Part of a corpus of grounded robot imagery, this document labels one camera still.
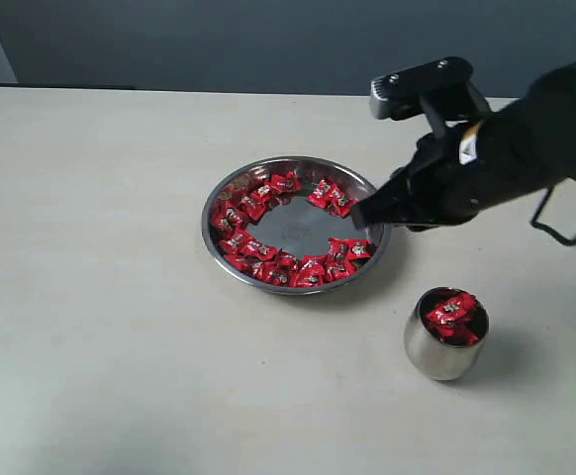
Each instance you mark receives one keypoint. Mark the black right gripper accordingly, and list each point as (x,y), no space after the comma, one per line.
(449,182)

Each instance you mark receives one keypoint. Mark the red candy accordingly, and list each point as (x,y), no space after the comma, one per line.
(459,335)
(454,310)

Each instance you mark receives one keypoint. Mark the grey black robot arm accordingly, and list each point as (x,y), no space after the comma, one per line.
(548,111)

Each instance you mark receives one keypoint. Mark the round stainless steel plate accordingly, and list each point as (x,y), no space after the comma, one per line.
(292,224)

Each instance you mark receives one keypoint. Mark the stainless steel cup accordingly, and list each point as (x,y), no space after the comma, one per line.
(436,360)

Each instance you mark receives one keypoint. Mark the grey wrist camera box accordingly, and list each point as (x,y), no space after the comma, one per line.
(443,83)

